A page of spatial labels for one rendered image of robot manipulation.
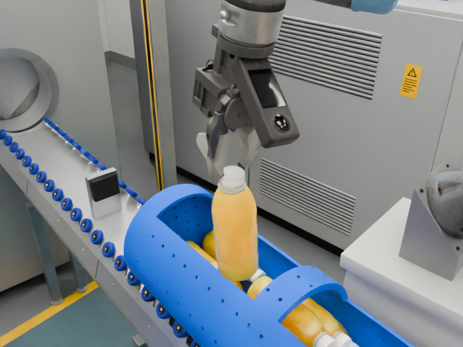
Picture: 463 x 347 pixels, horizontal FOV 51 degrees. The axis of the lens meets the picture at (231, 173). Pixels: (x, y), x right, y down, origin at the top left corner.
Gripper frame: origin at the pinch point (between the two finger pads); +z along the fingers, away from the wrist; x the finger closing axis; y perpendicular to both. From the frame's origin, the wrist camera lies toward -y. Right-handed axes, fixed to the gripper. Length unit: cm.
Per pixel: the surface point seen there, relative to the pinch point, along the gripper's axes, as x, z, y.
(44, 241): -3, 135, 127
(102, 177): -10, 57, 72
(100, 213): -8, 70, 70
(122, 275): -3, 67, 40
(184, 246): -5.6, 34.1, 16.8
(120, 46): -191, 201, 455
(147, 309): -3, 65, 26
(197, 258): -5.9, 33.2, 12.1
